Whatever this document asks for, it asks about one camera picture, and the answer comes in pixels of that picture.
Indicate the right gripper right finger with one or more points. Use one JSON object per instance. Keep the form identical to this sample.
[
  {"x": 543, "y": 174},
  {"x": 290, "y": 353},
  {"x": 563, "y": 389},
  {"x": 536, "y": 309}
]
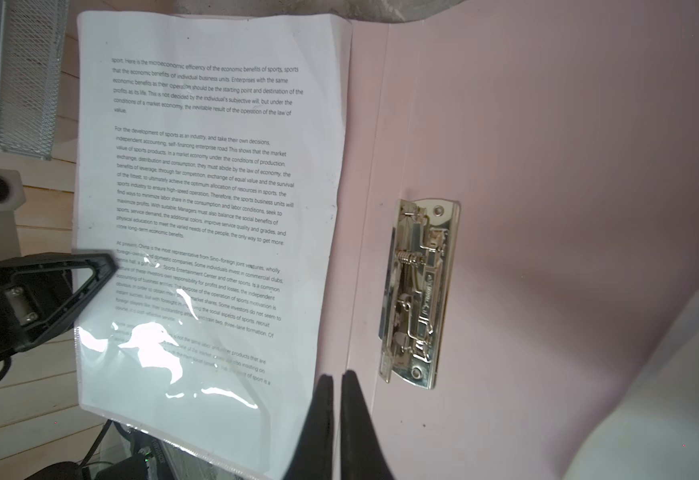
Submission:
[{"x": 361, "y": 457}]

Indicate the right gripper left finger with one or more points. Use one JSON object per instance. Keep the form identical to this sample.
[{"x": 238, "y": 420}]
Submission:
[{"x": 312, "y": 459}]

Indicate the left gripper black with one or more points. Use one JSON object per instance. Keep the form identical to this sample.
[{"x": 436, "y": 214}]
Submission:
[{"x": 42, "y": 295}]

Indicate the printed paper sheet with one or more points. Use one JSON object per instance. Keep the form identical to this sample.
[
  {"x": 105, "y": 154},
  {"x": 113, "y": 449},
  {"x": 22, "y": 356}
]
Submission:
[{"x": 209, "y": 158}]

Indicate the pink file folder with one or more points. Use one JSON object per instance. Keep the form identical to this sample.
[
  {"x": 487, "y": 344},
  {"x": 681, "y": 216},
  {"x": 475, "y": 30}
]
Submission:
[{"x": 568, "y": 132}]

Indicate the metal folder clip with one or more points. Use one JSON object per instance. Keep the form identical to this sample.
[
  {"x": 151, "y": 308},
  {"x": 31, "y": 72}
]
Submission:
[{"x": 416, "y": 290}]

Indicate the lower printed paper sheets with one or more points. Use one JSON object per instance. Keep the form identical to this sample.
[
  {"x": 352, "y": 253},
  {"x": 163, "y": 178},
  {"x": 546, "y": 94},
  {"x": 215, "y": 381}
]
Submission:
[{"x": 654, "y": 432}]

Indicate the white wire mesh file rack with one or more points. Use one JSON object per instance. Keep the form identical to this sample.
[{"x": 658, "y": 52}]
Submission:
[{"x": 32, "y": 35}]

